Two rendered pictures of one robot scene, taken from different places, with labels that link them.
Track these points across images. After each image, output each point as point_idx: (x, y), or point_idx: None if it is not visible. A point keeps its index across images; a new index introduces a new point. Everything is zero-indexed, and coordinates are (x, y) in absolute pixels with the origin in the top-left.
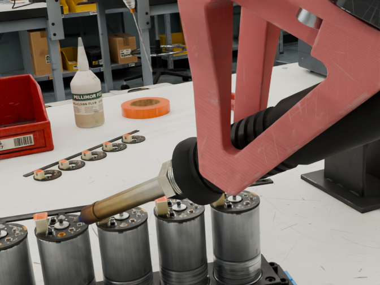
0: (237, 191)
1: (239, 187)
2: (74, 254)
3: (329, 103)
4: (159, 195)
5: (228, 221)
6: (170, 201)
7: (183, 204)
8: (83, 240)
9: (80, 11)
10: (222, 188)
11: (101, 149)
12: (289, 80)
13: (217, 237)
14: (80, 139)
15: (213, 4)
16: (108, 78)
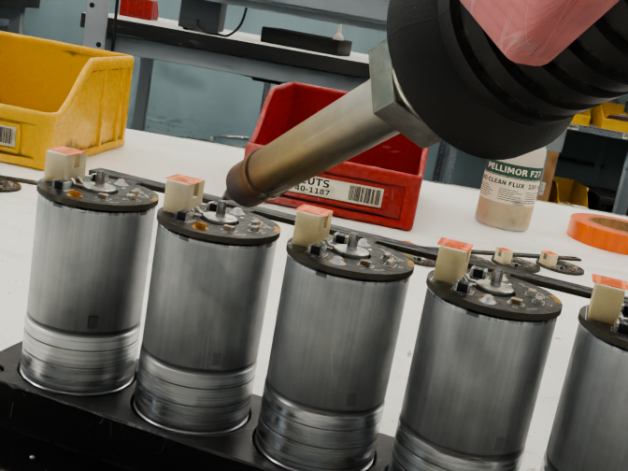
0: (531, 35)
1: (537, 7)
2: (210, 283)
3: None
4: (371, 120)
5: (605, 367)
6: (483, 270)
7: (508, 287)
8: (241, 263)
9: (608, 129)
10: (489, 22)
11: (491, 258)
12: None
13: (564, 406)
14: (465, 235)
15: None
16: None
